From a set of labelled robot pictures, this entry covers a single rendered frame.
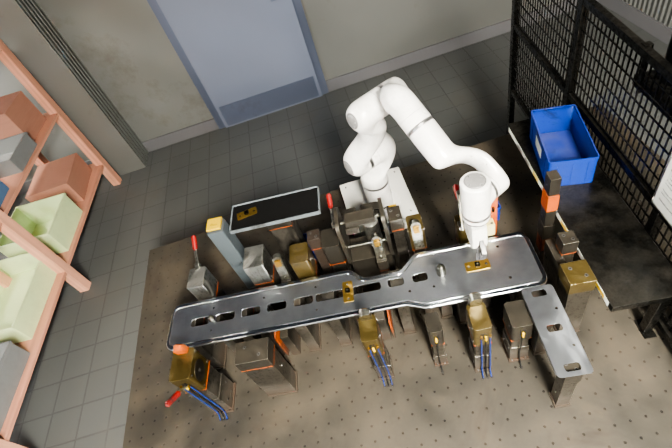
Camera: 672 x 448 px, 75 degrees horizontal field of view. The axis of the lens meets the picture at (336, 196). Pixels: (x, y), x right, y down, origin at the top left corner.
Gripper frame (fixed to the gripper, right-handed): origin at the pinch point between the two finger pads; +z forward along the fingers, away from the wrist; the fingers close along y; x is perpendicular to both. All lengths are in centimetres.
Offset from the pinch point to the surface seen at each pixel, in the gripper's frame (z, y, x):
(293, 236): 10, -30, -67
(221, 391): 30, 20, -102
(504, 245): 12.0, -5.8, 11.3
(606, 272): 9.1, 13.5, 36.2
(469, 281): 12.0, 5.5, -4.4
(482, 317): 7.5, 21.2, -4.7
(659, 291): 9, 23, 47
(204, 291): 10, -12, -104
